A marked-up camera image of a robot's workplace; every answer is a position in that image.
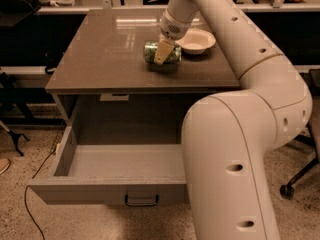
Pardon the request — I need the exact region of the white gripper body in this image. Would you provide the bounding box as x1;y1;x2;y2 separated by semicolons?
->
160;9;190;43

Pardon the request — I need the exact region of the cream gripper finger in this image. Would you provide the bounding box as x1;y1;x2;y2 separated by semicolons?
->
154;39;174;65

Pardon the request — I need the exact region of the green soda can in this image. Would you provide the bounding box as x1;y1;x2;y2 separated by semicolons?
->
144;41;182;64

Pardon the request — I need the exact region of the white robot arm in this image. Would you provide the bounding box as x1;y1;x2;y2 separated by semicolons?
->
156;0;312;240

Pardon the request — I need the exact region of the grey cabinet with glossy top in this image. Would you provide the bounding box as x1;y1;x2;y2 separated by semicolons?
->
45;7;241;125

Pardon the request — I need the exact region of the open grey top drawer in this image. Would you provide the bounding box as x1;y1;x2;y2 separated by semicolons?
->
28;95;191;206

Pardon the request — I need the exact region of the white paper bowl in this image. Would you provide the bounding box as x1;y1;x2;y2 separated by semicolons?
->
176;29;216;55

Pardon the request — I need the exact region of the black stand leg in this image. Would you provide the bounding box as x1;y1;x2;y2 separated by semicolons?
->
0;120;29;156

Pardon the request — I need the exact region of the black office chair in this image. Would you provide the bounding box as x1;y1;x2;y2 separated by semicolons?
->
279;68;320;200

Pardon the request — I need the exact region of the black drawer handle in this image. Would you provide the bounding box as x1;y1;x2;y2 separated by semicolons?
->
124;194;159;207

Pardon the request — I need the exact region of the black floor cable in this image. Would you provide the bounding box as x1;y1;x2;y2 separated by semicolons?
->
23;150;58;240

